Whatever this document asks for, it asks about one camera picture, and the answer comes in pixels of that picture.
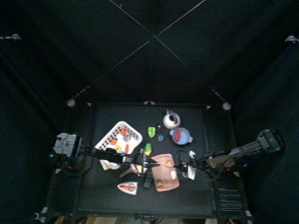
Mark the pink plastic tray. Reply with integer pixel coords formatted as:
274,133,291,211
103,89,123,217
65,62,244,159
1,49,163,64
148,153,181,193

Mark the white kettle with black handle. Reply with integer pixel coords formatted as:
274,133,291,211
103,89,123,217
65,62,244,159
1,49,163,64
161,108,183,130

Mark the pale pinkish white bowl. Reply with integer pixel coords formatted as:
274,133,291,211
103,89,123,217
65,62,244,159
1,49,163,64
129,163,149,177

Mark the blue toy pot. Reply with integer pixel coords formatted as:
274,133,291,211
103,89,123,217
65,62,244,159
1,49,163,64
168,127,195,146

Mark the red toy food in pot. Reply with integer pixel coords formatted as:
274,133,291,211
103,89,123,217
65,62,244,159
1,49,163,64
172,129,183,143

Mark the white plastic perforated basket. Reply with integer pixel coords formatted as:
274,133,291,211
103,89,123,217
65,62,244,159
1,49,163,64
93,120,144,155

